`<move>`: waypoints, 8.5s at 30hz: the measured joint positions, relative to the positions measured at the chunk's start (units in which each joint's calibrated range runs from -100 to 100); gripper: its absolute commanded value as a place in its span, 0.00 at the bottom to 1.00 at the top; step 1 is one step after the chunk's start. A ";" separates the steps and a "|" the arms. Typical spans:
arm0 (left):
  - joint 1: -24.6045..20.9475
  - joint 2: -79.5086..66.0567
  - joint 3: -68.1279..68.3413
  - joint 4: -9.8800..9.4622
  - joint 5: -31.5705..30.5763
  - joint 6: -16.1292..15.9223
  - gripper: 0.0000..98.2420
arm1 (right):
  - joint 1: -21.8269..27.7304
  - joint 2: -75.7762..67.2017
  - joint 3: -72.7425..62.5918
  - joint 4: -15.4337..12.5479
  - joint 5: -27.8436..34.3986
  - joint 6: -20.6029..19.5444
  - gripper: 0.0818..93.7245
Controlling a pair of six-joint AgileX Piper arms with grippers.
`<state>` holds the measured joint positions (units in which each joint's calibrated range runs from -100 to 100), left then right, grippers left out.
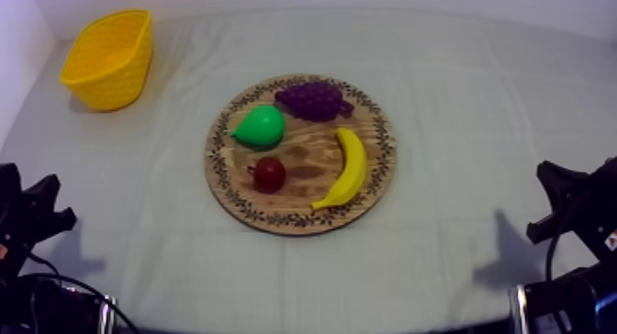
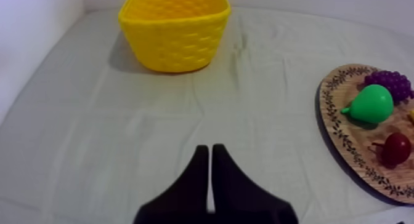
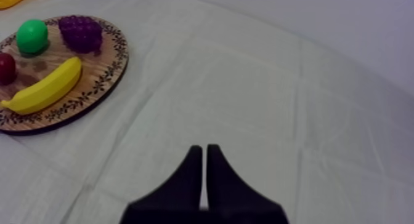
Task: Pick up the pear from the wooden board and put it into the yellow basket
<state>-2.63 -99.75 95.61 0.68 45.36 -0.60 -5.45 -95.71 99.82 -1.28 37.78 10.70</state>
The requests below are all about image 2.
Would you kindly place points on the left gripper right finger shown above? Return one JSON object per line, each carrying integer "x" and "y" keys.
{"x": 236, "y": 193}

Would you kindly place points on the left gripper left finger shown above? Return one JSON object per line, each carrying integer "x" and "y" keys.
{"x": 189, "y": 193}

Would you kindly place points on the round wooden board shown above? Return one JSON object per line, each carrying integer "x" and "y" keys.
{"x": 355, "y": 134}

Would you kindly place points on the yellow plastic basket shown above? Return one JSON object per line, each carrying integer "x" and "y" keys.
{"x": 174, "y": 33}

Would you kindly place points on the green toy pear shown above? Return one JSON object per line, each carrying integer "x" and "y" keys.
{"x": 372, "y": 104}

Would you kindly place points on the small red fruit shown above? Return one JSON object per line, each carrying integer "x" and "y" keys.
{"x": 395, "y": 149}

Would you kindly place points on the purple toy grapes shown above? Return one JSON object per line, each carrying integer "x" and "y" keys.
{"x": 393, "y": 84}

